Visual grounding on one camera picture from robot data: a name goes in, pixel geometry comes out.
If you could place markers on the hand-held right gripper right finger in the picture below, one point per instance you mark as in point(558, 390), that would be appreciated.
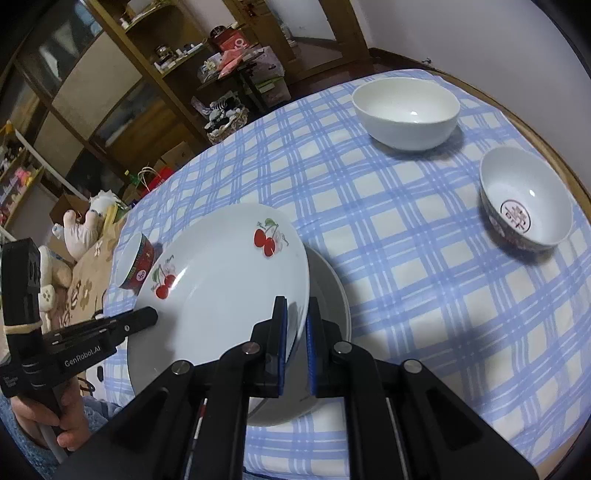
point(311, 346)

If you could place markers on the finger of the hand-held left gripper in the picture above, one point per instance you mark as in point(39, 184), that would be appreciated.
point(138, 318)

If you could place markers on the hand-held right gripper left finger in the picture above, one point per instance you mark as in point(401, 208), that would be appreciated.
point(282, 341)

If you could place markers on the large cherry-print plate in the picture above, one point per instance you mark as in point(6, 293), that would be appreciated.
point(332, 314)

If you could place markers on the small red bowl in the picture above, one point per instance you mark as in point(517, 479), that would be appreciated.
point(138, 267)

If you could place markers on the large white bowl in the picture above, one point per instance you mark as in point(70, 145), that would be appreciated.
point(406, 124)

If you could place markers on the white bowl with red emblem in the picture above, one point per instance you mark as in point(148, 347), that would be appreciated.
point(521, 194)

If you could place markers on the person's left hand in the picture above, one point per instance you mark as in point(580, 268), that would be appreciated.
point(74, 429)

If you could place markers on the cream plush toy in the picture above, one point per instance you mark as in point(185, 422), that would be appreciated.
point(53, 281)

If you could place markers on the blue-grey fleece clothing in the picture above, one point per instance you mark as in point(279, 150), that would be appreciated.
point(101, 410)

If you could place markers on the yellow cushion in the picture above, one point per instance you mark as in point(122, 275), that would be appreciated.
point(113, 217)

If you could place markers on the blue plaid cloth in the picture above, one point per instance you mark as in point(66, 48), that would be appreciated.
point(392, 277)

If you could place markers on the pink and white plush toy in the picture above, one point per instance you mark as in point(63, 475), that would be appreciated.
point(83, 226)

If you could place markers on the white furry plush toy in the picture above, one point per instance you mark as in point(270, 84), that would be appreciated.
point(106, 201)

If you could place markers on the green bottle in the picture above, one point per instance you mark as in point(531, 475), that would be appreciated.
point(131, 187)

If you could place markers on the cardboard box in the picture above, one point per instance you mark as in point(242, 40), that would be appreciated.
point(64, 207)
point(178, 154)

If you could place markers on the red paper bag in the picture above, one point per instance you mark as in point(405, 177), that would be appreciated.
point(157, 182)

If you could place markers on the light wooden shelf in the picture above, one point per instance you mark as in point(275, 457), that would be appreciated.
point(18, 184)

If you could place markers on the wicker basket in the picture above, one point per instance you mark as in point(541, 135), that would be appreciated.
point(226, 131)

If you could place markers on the wooden wardrobe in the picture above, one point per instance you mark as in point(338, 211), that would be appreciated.
point(92, 101)

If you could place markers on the small dark side table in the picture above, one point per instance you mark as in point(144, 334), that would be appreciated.
point(240, 78)

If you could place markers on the floral storage box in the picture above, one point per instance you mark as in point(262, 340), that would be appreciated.
point(272, 74)

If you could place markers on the wooden corner shelf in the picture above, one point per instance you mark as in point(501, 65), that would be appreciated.
point(161, 50)

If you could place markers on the pink plastic packet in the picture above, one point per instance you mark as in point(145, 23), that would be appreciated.
point(231, 62)

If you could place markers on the red box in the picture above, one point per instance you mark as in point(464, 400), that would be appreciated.
point(231, 40)

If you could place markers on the wooden door with mirror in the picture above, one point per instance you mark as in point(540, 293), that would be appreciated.
point(323, 32)

